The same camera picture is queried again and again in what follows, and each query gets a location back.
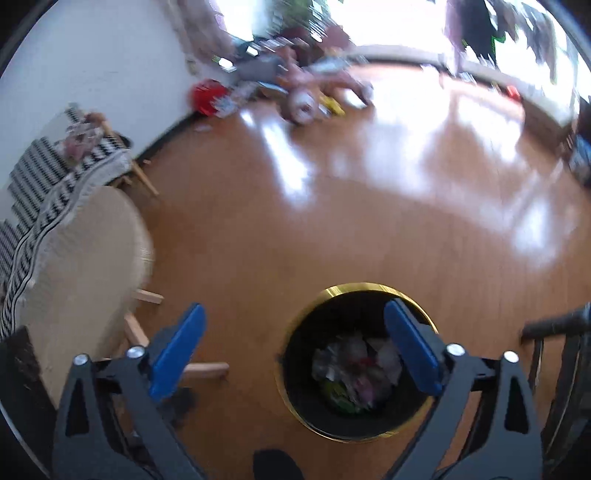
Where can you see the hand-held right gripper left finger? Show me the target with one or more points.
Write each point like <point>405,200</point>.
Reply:
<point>178,355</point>

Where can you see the black bin gold rim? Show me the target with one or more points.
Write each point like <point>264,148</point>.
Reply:
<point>300,369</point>

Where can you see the pink cartoon cushion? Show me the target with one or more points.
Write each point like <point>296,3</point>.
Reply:
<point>81,138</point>

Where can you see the black chair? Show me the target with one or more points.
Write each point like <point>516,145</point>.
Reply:
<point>558,323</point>

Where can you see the printed white papers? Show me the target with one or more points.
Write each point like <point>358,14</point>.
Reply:
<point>238,101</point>

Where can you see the red plastic bag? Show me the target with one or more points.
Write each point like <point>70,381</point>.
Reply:
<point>207,94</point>

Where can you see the dark rounded object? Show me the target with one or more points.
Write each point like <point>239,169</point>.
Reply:
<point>277,464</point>

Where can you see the wooden frame sofa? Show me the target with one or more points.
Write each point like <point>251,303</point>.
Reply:
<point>141,177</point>

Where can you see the yellow toy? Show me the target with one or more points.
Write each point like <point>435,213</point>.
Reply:
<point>332,106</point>

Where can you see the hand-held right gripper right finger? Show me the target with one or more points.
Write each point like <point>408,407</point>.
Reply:
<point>411,344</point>

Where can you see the pink tricycle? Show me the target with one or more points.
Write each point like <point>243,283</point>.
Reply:
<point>302,104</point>

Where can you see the pile of wrappers and paper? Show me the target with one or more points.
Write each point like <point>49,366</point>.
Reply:
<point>355,374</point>

